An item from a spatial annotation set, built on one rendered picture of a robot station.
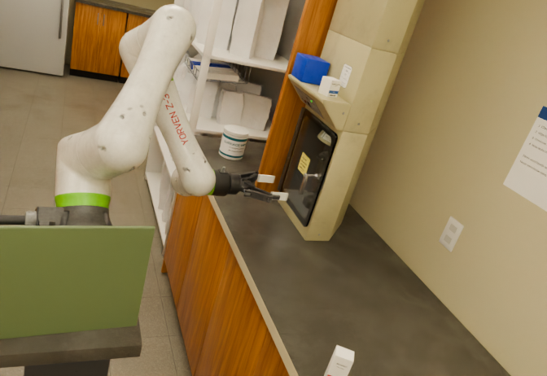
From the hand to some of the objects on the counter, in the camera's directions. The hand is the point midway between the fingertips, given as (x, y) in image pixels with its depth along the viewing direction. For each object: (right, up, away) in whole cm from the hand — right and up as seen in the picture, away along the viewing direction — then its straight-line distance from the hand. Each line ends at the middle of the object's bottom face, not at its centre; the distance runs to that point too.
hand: (277, 187), depth 170 cm
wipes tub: (-24, +15, +70) cm, 75 cm away
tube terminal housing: (+16, -15, +28) cm, 36 cm away
